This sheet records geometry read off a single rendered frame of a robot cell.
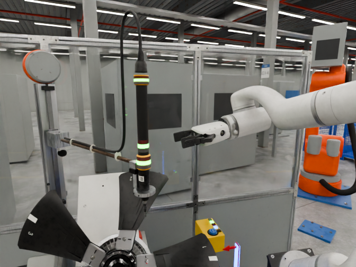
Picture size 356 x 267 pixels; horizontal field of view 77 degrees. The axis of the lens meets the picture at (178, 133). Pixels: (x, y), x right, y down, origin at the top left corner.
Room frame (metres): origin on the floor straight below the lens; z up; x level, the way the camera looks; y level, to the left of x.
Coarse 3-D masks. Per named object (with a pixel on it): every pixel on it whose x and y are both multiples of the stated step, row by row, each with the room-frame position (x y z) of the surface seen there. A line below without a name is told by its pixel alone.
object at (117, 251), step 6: (108, 252) 0.71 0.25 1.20; (114, 252) 0.63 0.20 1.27; (120, 252) 0.63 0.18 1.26; (126, 252) 0.63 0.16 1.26; (132, 252) 0.72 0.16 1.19; (108, 258) 0.61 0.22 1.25; (114, 258) 0.62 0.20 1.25; (120, 258) 0.62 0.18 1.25; (126, 258) 0.63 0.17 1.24; (132, 258) 0.62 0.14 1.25; (102, 264) 0.60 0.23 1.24; (108, 264) 0.61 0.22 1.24; (114, 264) 0.61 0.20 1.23; (120, 264) 0.62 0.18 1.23; (126, 264) 0.61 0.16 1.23; (132, 264) 0.61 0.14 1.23
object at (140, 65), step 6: (138, 54) 0.66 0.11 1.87; (138, 60) 0.66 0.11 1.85; (138, 66) 0.65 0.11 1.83; (144, 66) 0.66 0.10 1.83; (138, 72) 0.69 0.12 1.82; (144, 72) 0.69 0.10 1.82; (138, 174) 0.67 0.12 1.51; (144, 174) 0.65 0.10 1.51; (144, 180) 0.65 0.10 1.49; (144, 186) 0.66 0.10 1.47; (144, 198) 0.66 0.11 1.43
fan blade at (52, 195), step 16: (48, 192) 0.71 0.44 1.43; (48, 208) 0.69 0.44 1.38; (64, 208) 0.69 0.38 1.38; (32, 224) 0.68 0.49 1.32; (48, 224) 0.68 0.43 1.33; (64, 224) 0.67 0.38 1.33; (32, 240) 0.68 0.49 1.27; (48, 240) 0.67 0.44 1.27; (64, 240) 0.67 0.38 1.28; (80, 240) 0.66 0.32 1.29; (64, 256) 0.67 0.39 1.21; (80, 256) 0.66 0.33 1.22
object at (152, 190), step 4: (132, 160) 0.70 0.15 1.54; (132, 164) 0.68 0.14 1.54; (136, 164) 0.68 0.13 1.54; (132, 168) 0.68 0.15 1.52; (136, 168) 0.68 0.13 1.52; (132, 172) 0.68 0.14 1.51; (136, 172) 0.67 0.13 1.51; (136, 176) 0.67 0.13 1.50; (136, 180) 0.67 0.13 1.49; (136, 184) 0.67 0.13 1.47; (136, 188) 0.67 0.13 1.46; (152, 188) 0.68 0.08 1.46; (136, 192) 0.65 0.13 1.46; (140, 192) 0.65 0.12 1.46; (144, 192) 0.65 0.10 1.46; (148, 192) 0.65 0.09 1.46; (152, 192) 0.65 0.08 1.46; (136, 196) 0.64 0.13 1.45; (140, 196) 0.64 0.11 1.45; (144, 196) 0.64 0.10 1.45; (148, 196) 0.64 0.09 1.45
